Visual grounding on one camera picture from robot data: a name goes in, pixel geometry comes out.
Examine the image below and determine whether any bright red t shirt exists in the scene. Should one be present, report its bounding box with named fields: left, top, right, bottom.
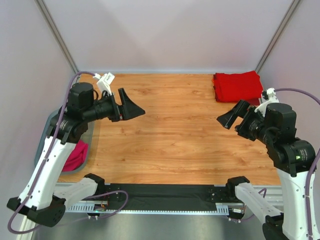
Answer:
left=213, top=70, right=263, bottom=103

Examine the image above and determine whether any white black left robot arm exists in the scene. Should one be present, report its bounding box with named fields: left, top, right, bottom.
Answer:
left=7, top=82, right=146, bottom=227

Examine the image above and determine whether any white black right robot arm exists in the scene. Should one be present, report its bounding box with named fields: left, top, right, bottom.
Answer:
left=217, top=100, right=320, bottom=240

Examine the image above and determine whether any folded dark red t shirt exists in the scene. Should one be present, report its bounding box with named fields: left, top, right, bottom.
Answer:
left=246, top=98, right=260, bottom=106

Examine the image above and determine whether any grey plastic bin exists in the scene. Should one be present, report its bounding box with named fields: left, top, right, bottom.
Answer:
left=34, top=110, right=95, bottom=176

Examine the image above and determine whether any pink t shirt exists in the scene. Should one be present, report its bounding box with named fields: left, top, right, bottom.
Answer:
left=62, top=140, right=89, bottom=172

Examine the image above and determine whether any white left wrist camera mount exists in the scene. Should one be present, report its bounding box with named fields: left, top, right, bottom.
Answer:
left=92, top=72, right=115, bottom=96

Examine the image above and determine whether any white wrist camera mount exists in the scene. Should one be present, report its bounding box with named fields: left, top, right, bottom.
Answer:
left=254, top=87, right=279, bottom=117
left=92, top=72, right=115, bottom=96

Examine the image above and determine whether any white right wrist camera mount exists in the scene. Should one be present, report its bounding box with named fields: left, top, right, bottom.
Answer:
left=254, top=87, right=279, bottom=117

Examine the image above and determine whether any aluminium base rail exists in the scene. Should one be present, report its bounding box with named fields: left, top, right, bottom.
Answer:
left=53, top=181, right=285, bottom=206

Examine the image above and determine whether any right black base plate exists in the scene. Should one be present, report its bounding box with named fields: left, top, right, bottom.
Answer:
left=207, top=185, right=241, bottom=204

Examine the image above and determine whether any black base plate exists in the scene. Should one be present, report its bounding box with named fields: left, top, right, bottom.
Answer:
left=94, top=183, right=123, bottom=202
left=207, top=185, right=241, bottom=204

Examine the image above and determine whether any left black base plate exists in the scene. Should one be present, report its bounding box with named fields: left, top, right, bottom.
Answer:
left=94, top=183, right=123, bottom=202

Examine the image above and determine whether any slotted cable duct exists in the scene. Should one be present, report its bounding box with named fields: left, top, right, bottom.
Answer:
left=66, top=200, right=245, bottom=216

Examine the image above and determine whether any left aluminium frame post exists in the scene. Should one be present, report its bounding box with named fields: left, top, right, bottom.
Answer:
left=34, top=0, right=79, bottom=73

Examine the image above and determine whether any aluminium frame post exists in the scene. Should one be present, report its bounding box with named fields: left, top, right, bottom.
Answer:
left=34, top=0, right=79, bottom=73
left=255, top=0, right=303, bottom=74

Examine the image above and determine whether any right aluminium frame post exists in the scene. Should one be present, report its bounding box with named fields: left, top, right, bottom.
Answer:
left=255, top=0, right=303, bottom=74

